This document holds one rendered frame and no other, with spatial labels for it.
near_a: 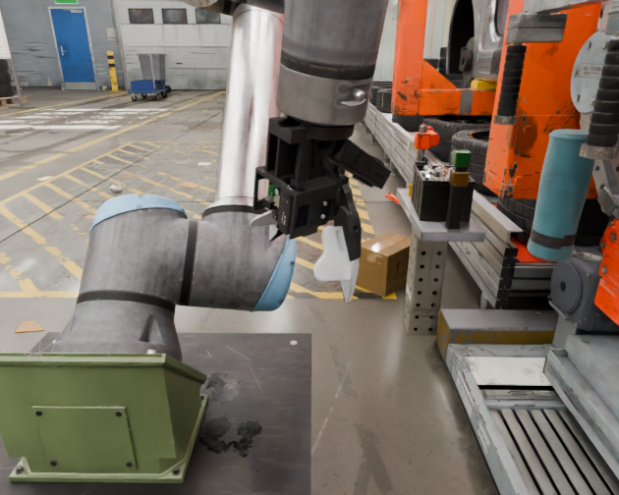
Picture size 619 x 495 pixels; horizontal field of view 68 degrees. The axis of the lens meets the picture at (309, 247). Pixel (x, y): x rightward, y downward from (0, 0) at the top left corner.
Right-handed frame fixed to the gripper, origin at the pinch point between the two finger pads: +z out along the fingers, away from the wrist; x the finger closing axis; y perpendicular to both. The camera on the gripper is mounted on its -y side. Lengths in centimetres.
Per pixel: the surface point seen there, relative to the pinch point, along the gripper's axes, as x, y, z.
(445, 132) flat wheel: -114, -213, 50
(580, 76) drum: 2, -54, -21
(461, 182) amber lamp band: -19, -68, 11
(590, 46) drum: 2, -54, -26
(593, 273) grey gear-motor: 15, -81, 23
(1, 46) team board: -944, -125, 180
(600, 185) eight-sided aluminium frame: 9, -72, 0
